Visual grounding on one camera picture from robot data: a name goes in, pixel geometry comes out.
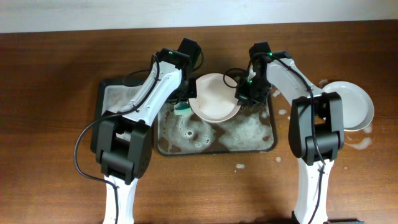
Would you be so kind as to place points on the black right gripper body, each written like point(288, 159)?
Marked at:
point(249, 99)

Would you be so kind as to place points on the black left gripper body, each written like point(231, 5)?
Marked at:
point(189, 94)

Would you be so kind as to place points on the pinkish white plate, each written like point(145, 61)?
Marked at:
point(215, 101)

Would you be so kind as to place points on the green yellow sponge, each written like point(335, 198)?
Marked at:
point(182, 108)

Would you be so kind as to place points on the white plate with orange streak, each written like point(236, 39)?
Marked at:
point(358, 108)

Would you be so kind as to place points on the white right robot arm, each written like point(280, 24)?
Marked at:
point(315, 128)

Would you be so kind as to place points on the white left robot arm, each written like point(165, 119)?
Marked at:
point(123, 167)

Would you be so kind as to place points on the black wash tray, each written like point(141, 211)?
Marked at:
point(251, 129)

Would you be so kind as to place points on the black tray with soapy foam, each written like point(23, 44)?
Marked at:
point(112, 95)

